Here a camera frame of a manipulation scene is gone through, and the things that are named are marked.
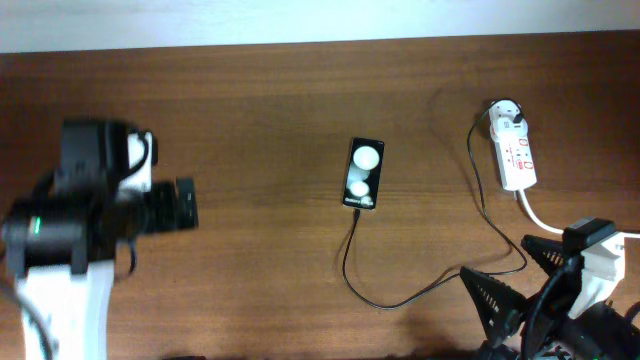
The white power strip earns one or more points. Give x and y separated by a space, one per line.
515 163

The black smartphone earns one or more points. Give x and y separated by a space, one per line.
362 180

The white USB charger adapter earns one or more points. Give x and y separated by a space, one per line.
507 120

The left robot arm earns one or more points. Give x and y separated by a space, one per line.
61 241

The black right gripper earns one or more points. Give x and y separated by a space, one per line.
508 309

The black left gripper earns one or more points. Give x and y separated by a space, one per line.
170 207

